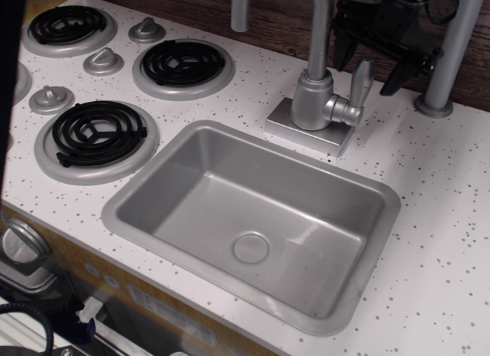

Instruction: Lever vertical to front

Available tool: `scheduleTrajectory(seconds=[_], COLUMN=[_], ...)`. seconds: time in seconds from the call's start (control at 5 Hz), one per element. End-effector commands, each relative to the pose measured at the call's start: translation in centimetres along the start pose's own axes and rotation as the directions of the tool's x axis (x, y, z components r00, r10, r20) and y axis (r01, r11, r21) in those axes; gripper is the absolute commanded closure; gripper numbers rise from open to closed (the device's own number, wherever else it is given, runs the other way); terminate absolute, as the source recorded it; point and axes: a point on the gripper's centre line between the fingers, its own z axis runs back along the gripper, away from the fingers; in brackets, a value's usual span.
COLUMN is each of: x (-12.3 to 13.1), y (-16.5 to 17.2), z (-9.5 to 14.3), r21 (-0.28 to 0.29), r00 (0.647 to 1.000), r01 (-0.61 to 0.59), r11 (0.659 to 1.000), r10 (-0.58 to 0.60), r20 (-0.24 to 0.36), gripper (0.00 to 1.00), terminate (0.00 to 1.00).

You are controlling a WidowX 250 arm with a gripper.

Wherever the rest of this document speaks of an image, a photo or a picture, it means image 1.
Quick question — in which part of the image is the left edge stove burner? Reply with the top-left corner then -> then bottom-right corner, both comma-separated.
14,62 -> 31,104

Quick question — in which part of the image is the silver toy faucet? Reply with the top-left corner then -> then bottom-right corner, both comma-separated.
230,0 -> 358,158

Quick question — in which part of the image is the silver stove knob middle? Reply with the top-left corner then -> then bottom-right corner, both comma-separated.
83,47 -> 124,77

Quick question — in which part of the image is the silver stove knob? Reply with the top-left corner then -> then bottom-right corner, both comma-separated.
28,86 -> 74,116
83,47 -> 124,77
128,17 -> 166,44

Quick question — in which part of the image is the silver faucet lever handle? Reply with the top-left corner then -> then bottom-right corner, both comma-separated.
324,57 -> 374,127

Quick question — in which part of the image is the silver oven door handle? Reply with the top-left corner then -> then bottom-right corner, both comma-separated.
1,262 -> 59,298

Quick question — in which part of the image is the grey toy sink basin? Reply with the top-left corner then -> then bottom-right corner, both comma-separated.
102,120 -> 400,336

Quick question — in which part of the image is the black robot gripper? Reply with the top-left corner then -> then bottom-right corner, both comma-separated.
333,0 -> 443,96

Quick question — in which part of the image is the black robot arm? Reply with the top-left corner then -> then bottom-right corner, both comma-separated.
333,0 -> 459,96

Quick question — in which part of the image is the silver stove knob back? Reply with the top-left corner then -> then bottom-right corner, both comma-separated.
128,17 -> 166,44

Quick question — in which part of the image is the grey support pole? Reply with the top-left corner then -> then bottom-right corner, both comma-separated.
415,0 -> 484,119

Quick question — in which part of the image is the silver oven dial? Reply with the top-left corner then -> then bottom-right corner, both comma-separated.
1,218 -> 51,275

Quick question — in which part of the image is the silver stove knob front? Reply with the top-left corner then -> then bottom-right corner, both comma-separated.
28,86 -> 74,116

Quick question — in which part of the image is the back left stove burner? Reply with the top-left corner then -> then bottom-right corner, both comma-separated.
21,5 -> 117,58

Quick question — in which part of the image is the front right stove burner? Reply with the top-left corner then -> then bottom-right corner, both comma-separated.
34,100 -> 159,186

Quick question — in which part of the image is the back right stove burner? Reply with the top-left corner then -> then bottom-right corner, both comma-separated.
132,39 -> 235,101

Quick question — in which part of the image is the black corrugated cable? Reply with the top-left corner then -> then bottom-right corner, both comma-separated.
0,300 -> 58,356

